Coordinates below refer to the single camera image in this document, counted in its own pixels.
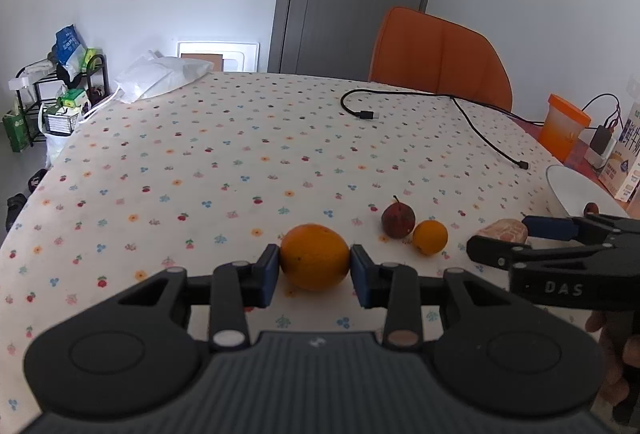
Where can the white plastic bag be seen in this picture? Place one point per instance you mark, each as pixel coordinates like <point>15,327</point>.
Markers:
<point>160,76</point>

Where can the orange lidded cup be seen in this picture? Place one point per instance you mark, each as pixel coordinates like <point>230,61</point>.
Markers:
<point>562,128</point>

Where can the small peeled pomelo piece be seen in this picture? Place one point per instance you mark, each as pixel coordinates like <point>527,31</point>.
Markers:
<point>504,230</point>

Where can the small green carton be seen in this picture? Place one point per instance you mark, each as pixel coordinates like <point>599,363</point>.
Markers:
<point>72,99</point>

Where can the brown round fruit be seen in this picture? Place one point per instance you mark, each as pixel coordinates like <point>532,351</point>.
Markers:
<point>592,207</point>

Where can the black charger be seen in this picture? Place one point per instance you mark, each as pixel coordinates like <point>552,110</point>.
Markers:
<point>602,139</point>

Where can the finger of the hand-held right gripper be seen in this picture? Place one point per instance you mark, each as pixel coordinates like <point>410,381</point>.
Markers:
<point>492,251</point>
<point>547,228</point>

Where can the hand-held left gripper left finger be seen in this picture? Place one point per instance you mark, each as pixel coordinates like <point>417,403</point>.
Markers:
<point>269,274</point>

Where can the white ceramic bowl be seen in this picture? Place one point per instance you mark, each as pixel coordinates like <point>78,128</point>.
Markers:
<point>570,194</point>

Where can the white shopping bag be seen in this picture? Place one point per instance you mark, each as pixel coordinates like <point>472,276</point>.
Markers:
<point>57,138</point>

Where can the red fruit with stem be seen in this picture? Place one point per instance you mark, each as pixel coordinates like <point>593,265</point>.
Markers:
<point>398,220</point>

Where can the small orange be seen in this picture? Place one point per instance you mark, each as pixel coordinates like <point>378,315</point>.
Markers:
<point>430,237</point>

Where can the black shoe rack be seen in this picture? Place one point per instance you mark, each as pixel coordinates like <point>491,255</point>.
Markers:
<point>30,88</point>

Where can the person's right hand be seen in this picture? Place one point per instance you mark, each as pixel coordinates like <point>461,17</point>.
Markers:
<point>607,354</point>

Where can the blue packet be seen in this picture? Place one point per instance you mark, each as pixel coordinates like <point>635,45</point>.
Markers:
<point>69,46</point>

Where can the black shoe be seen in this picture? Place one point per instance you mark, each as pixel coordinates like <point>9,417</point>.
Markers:
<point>16,211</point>
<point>36,180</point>

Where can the orange chair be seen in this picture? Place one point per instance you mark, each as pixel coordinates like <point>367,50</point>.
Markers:
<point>435,53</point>

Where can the milk carton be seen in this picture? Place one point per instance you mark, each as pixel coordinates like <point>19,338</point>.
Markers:
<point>625,158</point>

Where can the green box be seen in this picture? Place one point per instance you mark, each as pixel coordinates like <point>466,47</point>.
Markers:
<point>15,131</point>

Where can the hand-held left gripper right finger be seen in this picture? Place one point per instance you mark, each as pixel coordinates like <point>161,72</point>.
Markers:
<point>361,276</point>

